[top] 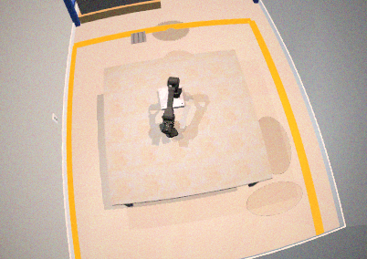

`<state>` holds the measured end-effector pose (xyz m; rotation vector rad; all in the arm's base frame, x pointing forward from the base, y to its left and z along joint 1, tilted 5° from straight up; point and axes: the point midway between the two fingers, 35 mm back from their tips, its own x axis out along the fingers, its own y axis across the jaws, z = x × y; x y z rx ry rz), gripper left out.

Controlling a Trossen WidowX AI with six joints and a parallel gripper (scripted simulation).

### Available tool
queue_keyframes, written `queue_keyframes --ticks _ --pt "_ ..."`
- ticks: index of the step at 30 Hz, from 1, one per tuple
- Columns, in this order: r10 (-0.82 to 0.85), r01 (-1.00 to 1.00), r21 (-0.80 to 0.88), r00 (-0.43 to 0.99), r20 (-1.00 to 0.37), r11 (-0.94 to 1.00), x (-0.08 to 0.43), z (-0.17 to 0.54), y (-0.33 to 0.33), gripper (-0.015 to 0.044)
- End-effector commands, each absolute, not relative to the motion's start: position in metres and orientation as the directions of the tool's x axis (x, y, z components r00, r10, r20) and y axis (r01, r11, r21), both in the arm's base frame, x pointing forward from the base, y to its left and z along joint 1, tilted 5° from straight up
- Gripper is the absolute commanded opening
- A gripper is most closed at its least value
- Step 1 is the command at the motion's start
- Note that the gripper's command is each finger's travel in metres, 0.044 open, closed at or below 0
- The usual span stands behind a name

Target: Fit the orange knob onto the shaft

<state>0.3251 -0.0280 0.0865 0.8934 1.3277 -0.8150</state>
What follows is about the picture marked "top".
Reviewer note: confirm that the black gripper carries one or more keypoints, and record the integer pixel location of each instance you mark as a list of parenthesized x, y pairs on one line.
[(174, 132)]

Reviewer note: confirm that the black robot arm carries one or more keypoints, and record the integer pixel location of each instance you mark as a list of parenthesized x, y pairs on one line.
[(168, 117)]

